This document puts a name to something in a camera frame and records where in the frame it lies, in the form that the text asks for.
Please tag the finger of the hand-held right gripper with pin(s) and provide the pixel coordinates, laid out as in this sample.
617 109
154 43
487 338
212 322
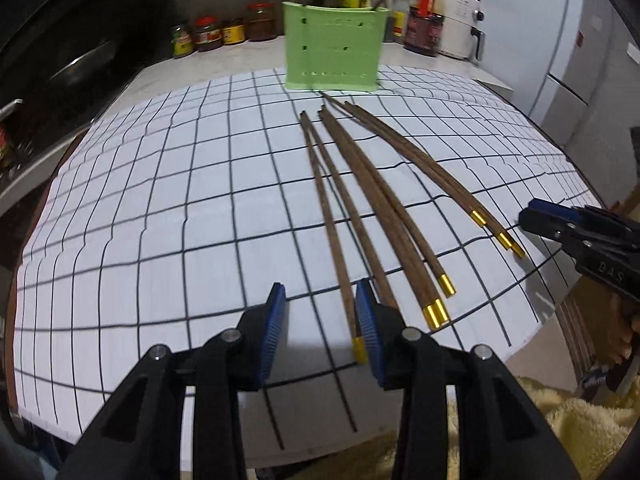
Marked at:
545 227
542 206

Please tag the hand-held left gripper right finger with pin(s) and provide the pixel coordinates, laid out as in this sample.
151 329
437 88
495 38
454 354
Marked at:
367 330

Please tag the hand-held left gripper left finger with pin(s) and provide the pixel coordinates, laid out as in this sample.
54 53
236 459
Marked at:
272 330

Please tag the green plastic utensil holder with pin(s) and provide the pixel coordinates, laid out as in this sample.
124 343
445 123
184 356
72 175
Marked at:
330 50

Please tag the person's right hand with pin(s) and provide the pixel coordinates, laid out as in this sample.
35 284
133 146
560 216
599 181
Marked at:
627 340

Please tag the white refrigerator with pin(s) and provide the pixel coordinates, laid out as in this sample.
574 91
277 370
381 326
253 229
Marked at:
590 60

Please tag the white grid mat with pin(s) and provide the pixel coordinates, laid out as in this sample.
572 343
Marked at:
175 210

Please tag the yellow towel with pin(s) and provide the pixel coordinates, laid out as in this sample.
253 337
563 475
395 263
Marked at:
580 430

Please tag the white air fryer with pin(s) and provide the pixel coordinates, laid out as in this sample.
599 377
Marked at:
462 22

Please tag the white plastic jug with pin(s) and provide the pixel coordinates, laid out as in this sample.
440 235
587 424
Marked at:
401 10

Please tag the steel stove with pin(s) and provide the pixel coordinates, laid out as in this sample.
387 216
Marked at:
35 167

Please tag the yellow-label jar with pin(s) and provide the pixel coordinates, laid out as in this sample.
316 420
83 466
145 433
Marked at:
233 32

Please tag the green-lid jar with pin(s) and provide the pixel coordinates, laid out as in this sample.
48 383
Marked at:
183 42

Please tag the small red-lid dark jar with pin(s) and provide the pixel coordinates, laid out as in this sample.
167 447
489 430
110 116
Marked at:
208 35

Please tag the large red-lid jar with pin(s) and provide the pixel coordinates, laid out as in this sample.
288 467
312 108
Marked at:
261 22

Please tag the steel wok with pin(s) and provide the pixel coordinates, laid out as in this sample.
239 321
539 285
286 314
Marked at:
82 62

